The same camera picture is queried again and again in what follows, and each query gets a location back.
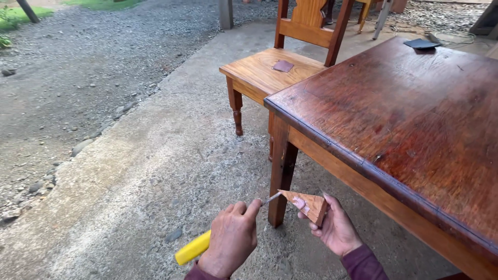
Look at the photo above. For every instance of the person's right hand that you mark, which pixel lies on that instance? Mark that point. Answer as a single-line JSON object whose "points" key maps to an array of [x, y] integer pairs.
{"points": [[338, 229]]}

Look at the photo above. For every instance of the person's left hand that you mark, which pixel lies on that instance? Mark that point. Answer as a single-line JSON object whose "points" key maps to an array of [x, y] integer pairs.
{"points": [[229, 241]]}

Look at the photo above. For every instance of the triangular wooden block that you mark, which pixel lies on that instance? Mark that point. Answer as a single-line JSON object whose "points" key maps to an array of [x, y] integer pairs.
{"points": [[316, 205]]}

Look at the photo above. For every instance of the pink wood putty dab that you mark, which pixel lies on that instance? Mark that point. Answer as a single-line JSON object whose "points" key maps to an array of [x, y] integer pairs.
{"points": [[299, 202]]}

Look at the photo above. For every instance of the dark varnished wooden table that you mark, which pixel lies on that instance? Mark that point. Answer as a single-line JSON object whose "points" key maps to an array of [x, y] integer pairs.
{"points": [[408, 124]]}

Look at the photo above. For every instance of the light wooden chair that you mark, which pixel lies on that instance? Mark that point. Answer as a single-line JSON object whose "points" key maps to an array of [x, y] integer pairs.
{"points": [[260, 72]]}

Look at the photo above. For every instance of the brown sandpaper square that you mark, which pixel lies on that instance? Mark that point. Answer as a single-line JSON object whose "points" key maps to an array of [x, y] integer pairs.
{"points": [[283, 66]]}

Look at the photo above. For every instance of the dark grey sandpaper sheet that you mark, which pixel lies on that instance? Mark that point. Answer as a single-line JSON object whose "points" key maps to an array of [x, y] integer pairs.
{"points": [[421, 43]]}

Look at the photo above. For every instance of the grey metal stand leg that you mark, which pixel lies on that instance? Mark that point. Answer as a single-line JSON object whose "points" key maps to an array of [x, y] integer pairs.
{"points": [[382, 19]]}

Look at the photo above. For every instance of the yellow wooden furniture legs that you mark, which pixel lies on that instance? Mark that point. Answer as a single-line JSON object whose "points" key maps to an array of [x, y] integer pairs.
{"points": [[363, 15]]}

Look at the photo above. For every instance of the dark slanted pole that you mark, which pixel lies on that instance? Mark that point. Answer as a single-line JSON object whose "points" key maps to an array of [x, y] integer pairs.
{"points": [[28, 11]]}

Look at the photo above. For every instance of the grey concrete post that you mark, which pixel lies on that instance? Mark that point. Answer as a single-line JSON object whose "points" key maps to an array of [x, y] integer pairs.
{"points": [[226, 13]]}

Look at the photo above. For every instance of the weathered wooden frame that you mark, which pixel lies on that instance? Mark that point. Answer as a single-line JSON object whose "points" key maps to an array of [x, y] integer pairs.
{"points": [[485, 19]]}

